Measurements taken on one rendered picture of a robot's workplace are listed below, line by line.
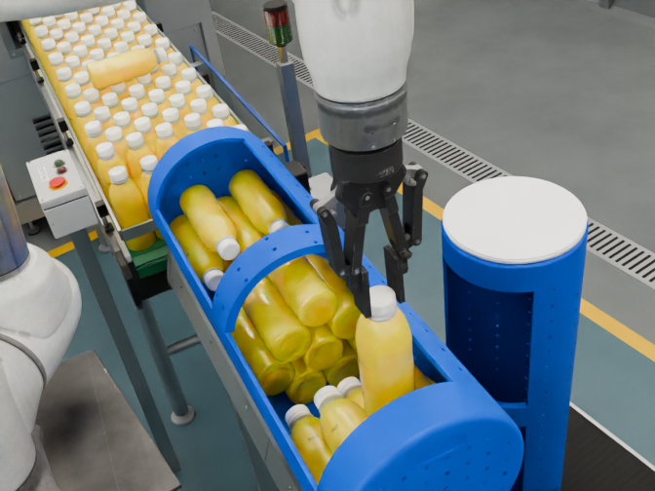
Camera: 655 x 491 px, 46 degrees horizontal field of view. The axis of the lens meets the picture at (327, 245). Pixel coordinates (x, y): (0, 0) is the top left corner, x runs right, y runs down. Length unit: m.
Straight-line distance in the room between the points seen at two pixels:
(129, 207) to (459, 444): 1.04
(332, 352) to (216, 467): 1.29
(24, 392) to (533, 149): 2.90
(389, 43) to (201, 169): 0.97
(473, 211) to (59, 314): 0.81
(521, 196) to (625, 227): 1.68
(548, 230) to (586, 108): 2.54
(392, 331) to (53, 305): 0.56
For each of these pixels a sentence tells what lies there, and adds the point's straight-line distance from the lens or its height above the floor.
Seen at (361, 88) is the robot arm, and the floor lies 1.66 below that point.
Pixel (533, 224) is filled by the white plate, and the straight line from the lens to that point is 1.56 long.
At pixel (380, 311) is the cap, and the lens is 0.92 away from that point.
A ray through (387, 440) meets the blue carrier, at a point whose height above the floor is 1.22.
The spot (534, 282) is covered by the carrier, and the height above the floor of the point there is 0.98.
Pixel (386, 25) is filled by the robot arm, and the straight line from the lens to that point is 0.70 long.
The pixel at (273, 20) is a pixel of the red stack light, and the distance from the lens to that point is 2.05.
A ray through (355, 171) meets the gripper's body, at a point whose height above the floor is 1.56.
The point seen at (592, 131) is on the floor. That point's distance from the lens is 3.88.
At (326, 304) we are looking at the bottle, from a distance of 1.23.
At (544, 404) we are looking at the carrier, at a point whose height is 0.61.
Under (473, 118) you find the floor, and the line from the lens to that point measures 3.98.
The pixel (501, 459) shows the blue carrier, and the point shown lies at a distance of 1.09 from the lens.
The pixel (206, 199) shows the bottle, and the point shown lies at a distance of 1.54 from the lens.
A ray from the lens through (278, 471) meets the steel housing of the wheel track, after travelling 1.40.
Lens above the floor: 1.99
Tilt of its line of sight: 38 degrees down
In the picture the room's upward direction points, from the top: 9 degrees counter-clockwise
